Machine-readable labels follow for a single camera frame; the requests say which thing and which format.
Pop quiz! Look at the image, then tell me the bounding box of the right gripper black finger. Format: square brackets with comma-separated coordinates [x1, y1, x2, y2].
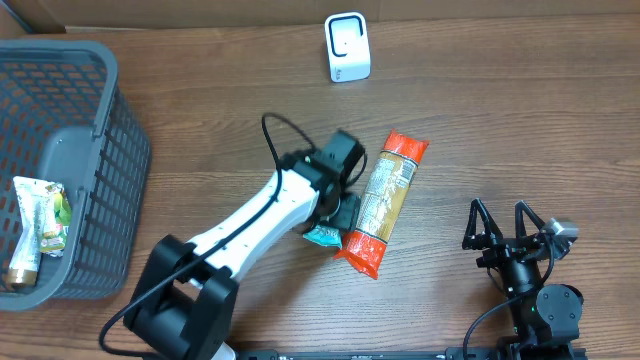
[514, 200, 547, 241]
[462, 198, 503, 250]

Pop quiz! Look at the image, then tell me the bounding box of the teal snack packet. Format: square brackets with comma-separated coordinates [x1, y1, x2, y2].
[303, 224, 342, 249]

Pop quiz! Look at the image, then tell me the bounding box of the orange spaghetti packet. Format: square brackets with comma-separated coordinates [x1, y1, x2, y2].
[335, 130, 429, 279]

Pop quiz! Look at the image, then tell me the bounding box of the green tea packet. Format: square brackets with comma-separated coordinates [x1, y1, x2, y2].
[38, 182, 72, 257]

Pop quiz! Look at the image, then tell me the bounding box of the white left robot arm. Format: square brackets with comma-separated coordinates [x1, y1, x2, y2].
[123, 130, 366, 360]

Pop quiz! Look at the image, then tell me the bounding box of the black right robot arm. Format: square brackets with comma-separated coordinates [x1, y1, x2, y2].
[461, 198, 586, 360]

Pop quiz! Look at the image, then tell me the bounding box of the white barcode scanner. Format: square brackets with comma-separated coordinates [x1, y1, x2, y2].
[324, 12, 371, 83]

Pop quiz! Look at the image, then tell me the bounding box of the grey plastic mesh basket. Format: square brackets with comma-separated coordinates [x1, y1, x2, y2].
[1, 39, 151, 312]

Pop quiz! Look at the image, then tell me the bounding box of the white tube gold cap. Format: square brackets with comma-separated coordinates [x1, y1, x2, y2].
[6, 176, 56, 287]

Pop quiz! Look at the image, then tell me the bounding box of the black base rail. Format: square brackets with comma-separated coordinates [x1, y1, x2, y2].
[234, 347, 588, 360]

